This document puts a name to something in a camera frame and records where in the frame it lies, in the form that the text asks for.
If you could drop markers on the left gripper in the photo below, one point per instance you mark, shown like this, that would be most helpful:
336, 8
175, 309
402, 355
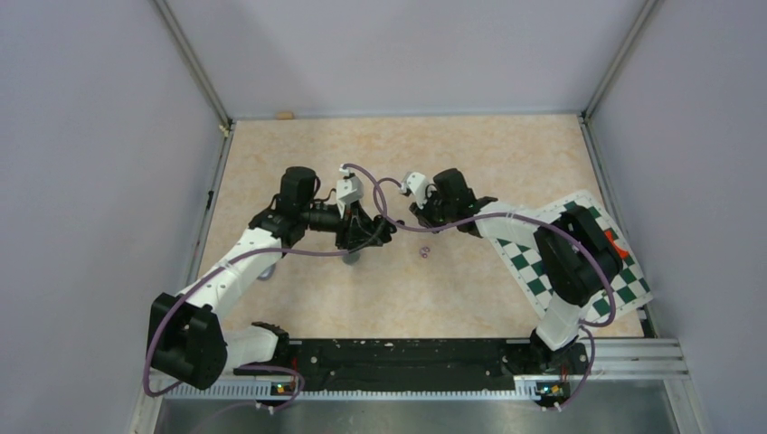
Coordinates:
359, 230

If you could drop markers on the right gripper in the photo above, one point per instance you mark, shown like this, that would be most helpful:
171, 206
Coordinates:
422, 213

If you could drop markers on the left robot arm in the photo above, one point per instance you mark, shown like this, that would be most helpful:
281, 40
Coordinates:
185, 337

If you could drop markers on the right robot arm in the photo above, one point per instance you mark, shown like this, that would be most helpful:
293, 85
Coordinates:
562, 319

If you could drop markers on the grey purple earbud case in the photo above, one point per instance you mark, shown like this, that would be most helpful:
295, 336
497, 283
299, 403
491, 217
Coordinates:
267, 273

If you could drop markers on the black microphone grey head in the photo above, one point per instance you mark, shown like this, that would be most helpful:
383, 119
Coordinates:
351, 258

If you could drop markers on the red orange block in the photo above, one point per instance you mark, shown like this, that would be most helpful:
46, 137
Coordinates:
610, 235

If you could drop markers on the green white chessboard mat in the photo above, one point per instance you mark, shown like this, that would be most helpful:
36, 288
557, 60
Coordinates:
562, 245

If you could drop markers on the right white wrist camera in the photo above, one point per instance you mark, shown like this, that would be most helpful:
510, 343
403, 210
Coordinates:
415, 184

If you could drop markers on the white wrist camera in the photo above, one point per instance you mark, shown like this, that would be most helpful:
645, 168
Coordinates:
349, 190
415, 184

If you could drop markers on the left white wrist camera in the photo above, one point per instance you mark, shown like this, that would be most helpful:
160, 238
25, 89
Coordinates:
349, 190

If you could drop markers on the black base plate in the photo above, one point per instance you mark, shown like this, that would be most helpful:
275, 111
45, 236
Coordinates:
424, 365

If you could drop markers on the aluminium frame rail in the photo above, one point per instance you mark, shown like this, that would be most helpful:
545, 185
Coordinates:
638, 359

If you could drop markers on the grey slotted cable duct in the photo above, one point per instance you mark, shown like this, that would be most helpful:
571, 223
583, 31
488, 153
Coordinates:
263, 390

